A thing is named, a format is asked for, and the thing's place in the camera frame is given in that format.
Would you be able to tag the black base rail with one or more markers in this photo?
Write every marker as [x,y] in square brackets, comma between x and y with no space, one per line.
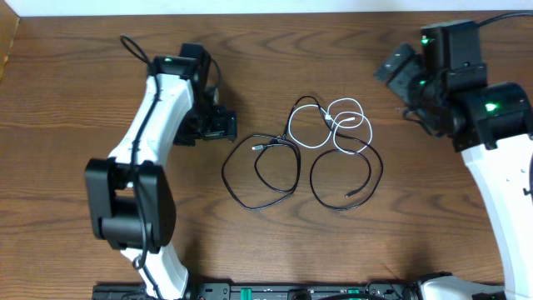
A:
[231,291]

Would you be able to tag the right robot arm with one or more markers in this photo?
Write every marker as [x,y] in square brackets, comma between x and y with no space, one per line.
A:
[445,88]

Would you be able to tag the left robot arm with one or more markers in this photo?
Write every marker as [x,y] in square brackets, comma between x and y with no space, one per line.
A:
[130,201]

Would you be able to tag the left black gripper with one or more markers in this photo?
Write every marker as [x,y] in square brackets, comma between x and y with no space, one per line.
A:
[221,129]

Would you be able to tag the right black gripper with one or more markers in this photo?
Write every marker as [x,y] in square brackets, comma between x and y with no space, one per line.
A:
[400,81]

